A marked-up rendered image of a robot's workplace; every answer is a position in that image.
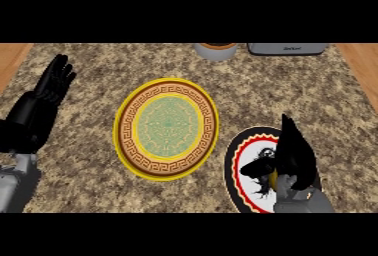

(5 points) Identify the grey appliance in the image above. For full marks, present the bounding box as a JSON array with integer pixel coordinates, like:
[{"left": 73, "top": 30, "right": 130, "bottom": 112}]
[{"left": 246, "top": 42, "right": 331, "bottom": 57}]

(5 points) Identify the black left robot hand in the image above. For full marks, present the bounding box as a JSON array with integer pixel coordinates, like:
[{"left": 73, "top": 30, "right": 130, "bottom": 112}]
[{"left": 0, "top": 53, "right": 79, "bottom": 155}]

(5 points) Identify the yellow lemon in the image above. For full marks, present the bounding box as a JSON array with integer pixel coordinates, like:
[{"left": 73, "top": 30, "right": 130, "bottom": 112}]
[{"left": 266, "top": 171, "right": 280, "bottom": 192}]

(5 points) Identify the black red white plate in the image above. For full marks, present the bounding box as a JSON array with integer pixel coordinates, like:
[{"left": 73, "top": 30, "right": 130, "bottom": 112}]
[{"left": 223, "top": 125, "right": 324, "bottom": 214}]

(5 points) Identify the grey pot with brown rim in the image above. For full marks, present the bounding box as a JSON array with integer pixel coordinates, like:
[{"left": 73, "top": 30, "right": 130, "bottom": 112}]
[{"left": 192, "top": 42, "right": 240, "bottom": 62}]

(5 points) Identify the yellow brown green patterned plate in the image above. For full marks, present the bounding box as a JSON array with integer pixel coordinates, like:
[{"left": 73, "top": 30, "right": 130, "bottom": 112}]
[{"left": 113, "top": 77, "right": 222, "bottom": 182}]

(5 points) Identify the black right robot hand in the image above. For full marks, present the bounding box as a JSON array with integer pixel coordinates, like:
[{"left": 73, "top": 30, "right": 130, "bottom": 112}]
[{"left": 240, "top": 113, "right": 319, "bottom": 191}]

